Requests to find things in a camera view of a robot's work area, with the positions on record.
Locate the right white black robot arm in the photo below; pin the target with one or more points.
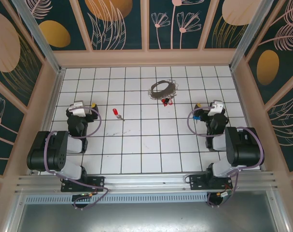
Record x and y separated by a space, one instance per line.
245 145

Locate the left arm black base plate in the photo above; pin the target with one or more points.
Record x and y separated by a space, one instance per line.
98 182

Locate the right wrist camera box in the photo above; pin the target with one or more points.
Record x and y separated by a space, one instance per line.
215 110

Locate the grey metal sheet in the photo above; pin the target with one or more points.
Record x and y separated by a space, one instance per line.
146 217

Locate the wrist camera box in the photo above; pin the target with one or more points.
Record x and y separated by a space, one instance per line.
215 110
78 110

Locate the red tag key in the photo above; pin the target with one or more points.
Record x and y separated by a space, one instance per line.
164 101
115 112

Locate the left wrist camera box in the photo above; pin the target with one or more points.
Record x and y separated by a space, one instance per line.
78 110

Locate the aluminium corner post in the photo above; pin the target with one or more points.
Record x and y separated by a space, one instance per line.
38 36
251 36

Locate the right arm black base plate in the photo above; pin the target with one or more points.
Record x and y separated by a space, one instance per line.
195 182

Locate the grooved aluminium side rail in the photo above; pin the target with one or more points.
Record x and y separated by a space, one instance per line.
37 172

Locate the aluminium mounting rail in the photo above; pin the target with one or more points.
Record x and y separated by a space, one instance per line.
148 182

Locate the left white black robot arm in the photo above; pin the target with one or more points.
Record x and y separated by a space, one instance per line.
52 149

